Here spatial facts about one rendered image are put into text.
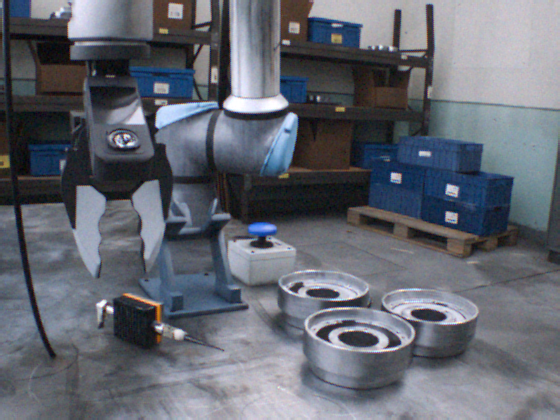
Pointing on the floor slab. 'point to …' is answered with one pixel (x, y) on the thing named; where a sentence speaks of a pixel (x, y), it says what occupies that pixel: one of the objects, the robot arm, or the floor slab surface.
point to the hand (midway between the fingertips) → (122, 264)
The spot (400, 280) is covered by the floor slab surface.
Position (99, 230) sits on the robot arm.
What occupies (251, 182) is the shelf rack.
